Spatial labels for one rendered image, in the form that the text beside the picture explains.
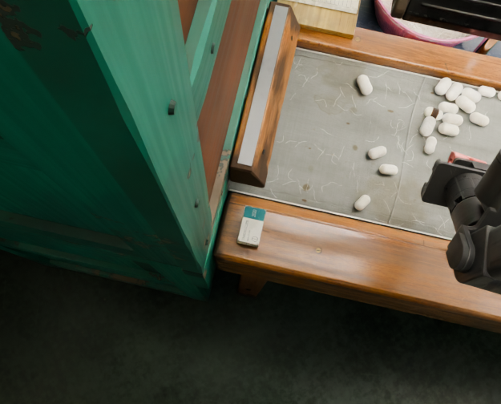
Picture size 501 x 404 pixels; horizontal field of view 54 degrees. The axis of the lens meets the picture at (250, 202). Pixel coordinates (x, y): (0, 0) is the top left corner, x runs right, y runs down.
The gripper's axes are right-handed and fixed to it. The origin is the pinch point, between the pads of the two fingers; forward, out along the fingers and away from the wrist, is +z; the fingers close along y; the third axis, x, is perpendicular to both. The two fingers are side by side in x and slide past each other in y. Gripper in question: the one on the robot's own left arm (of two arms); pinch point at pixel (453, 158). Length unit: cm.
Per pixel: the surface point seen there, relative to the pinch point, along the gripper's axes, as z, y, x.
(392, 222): 1.1, 4.2, 14.7
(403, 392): 26, -28, 90
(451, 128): 14.1, -3.0, 1.3
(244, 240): -9.1, 28.0, 17.4
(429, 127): 13.4, 0.9, 1.7
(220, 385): 18, 26, 97
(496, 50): 38.0, -13.4, -7.4
